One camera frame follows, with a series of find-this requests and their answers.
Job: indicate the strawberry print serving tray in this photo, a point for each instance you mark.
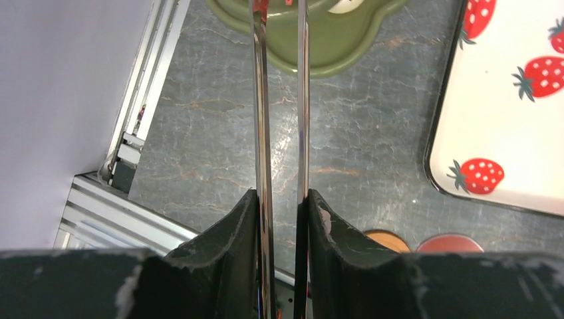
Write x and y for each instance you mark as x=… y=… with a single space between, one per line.
x=497 y=130

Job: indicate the light brown round coaster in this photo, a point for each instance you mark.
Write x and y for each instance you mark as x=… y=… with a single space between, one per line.
x=389 y=240

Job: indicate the white chocolate drizzle donut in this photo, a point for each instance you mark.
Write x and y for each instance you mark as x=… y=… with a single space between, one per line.
x=345 y=6

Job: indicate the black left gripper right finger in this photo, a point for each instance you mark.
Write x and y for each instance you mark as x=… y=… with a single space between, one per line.
x=353 y=276

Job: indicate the red round coaster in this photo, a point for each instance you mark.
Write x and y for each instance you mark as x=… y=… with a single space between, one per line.
x=449 y=242

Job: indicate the metal serving tongs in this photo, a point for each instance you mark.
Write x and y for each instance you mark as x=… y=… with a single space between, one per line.
x=258 y=21

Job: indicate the aluminium frame rail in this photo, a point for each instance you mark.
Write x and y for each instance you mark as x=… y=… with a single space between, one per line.
x=98 y=213

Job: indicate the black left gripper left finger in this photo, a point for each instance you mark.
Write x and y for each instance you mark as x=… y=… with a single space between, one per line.
x=211 y=276

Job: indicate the green tiered dessert stand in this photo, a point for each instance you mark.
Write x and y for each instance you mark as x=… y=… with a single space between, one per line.
x=336 y=40

